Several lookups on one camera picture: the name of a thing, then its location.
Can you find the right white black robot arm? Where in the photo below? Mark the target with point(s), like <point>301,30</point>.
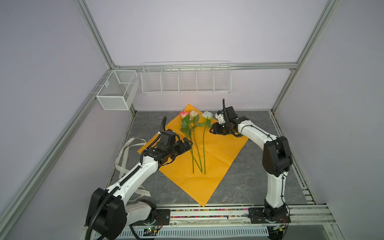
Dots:
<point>277,155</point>

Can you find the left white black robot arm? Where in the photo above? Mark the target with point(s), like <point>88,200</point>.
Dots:
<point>109,212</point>

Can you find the long white wire basket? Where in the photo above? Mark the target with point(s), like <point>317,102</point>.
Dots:
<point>192,77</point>

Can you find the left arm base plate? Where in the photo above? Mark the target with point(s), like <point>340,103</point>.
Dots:
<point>157,218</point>

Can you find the white vent grille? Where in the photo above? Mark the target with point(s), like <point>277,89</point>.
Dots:
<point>203,232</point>

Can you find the white fake rose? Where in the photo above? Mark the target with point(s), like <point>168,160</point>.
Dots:
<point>207,116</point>

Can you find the pink fake rose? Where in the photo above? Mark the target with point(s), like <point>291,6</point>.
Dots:
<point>186,129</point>

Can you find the aluminium mounting rail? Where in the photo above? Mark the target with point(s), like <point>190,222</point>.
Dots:
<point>239,215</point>

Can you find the orange yellow wrapping paper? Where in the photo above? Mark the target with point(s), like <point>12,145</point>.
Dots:
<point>221,152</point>

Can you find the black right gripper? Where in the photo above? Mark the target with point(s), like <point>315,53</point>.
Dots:
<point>215,127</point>

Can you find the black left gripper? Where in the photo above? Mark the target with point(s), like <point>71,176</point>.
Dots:
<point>182,148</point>

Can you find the cream printed ribbon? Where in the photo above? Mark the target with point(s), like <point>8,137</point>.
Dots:
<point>121,165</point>

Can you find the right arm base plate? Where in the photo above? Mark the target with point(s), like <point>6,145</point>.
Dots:
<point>267,215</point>

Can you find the small white mesh basket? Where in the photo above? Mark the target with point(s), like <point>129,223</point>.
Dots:
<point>118,90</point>

